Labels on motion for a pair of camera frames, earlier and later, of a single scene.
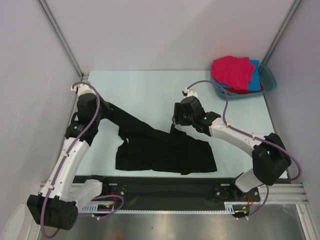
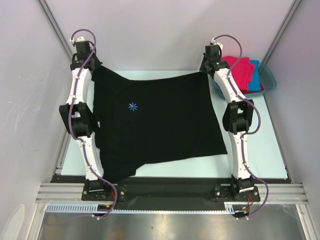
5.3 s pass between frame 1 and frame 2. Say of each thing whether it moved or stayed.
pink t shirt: stayed
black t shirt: moved
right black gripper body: moved
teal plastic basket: stayed
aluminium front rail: stayed
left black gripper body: moved
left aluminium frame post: stayed
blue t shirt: stayed
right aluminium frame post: stayed
